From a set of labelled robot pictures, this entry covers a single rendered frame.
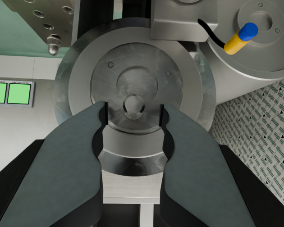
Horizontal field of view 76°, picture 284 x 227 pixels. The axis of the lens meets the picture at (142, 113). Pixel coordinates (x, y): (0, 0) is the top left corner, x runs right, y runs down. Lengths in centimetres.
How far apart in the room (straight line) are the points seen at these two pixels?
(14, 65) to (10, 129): 300
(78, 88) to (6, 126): 43
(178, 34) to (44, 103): 44
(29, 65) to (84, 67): 327
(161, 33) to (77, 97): 9
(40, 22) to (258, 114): 48
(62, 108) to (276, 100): 25
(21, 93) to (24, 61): 293
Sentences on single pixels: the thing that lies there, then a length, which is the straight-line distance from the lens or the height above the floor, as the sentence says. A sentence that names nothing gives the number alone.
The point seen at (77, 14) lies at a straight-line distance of 21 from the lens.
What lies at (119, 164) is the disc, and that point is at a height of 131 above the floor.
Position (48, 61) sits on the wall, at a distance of 334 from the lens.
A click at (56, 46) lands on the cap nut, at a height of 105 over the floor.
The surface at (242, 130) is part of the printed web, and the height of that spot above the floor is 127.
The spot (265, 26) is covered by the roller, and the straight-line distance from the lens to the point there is 23.
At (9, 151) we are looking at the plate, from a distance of 58.
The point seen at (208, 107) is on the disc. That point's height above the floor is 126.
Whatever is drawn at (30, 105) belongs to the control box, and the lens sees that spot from 55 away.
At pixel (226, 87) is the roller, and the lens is 23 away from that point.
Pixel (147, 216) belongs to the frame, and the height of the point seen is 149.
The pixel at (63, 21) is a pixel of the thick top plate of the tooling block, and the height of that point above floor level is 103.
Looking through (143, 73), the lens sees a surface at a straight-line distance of 15.
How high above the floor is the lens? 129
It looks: 8 degrees down
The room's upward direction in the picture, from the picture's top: 178 degrees counter-clockwise
